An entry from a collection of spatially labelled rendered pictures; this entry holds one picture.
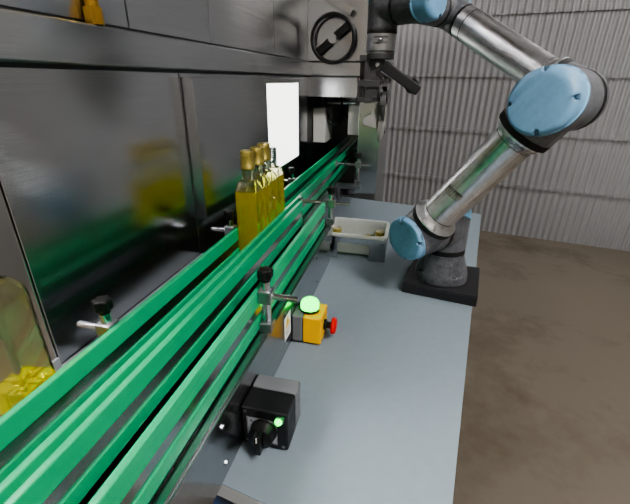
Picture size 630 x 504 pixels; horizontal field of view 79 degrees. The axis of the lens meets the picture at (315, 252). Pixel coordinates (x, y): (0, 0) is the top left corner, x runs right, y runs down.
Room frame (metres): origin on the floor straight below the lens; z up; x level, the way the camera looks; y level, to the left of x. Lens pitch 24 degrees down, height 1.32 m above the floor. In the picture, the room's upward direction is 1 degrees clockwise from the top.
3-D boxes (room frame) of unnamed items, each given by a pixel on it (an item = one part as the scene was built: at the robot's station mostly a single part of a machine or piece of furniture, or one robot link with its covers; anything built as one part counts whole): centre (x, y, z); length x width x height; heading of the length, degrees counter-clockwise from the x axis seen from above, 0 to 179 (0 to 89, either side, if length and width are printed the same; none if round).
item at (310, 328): (0.77, 0.01, 0.79); 0.07 x 0.07 x 0.07; 77
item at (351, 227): (1.29, -0.15, 0.80); 0.22 x 0.17 x 0.09; 77
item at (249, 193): (0.94, 0.17, 0.99); 0.06 x 0.06 x 0.21; 76
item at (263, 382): (0.49, 0.07, 0.79); 0.08 x 0.08 x 0.08; 77
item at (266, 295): (0.60, 0.07, 0.94); 0.07 x 0.04 x 0.13; 77
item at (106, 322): (0.51, 0.35, 0.94); 0.07 x 0.04 x 0.13; 77
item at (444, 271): (1.03, -0.38, 0.83); 0.15 x 0.15 x 0.10
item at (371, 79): (1.11, -0.15, 1.32); 0.09 x 0.08 x 0.12; 77
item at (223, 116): (1.40, 0.19, 1.15); 0.90 x 0.03 x 0.34; 167
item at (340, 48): (2.03, -0.07, 1.49); 0.21 x 0.05 x 0.21; 77
